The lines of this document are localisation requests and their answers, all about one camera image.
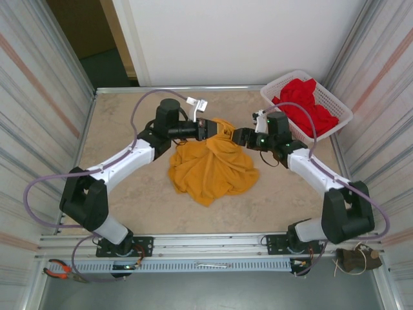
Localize small silver wrench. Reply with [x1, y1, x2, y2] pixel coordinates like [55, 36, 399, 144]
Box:
[193, 260, 232, 269]

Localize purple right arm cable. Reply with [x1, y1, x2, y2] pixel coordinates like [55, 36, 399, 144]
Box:
[263, 101, 391, 278]

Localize aluminium mounting rail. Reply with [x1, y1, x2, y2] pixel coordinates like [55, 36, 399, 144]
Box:
[34, 229, 385, 259]

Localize grey slotted cable duct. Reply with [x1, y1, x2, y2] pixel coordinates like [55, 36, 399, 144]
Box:
[59, 258, 293, 274]

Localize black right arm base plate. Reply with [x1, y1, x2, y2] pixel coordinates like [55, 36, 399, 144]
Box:
[265, 232, 325, 256]

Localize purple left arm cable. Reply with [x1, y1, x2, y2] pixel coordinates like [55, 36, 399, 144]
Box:
[23, 89, 190, 284]

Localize red cloth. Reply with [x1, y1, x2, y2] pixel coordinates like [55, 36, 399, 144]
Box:
[271, 77, 340, 139]

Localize aluminium table edge frame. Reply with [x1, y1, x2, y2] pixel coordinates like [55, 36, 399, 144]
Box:
[54, 84, 367, 236]

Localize mustard yellow t-shirt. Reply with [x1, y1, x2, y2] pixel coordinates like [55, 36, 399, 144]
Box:
[168, 118, 261, 207]

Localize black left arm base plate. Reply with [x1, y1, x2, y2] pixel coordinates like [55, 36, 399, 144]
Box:
[96, 236, 155, 258]

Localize white plastic mesh basket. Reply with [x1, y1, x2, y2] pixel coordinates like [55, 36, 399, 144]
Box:
[259, 69, 354, 146]

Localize orange handled pliers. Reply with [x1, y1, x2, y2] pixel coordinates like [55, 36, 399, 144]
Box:
[43, 258, 90, 284]

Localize brown pouch with string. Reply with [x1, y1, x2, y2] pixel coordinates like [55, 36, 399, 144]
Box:
[332, 231, 384, 276]

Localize striped enclosure side panel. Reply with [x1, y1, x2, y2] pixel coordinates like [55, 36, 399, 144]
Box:
[322, 0, 413, 310]
[0, 0, 97, 310]

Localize small controller board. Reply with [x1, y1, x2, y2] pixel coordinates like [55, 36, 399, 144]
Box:
[111, 262, 141, 278]
[289, 257, 313, 277]

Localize white door frame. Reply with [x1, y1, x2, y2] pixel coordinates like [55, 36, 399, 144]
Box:
[111, 0, 152, 87]

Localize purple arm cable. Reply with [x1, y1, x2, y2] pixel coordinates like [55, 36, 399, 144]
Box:
[23, 89, 190, 284]
[263, 101, 391, 278]

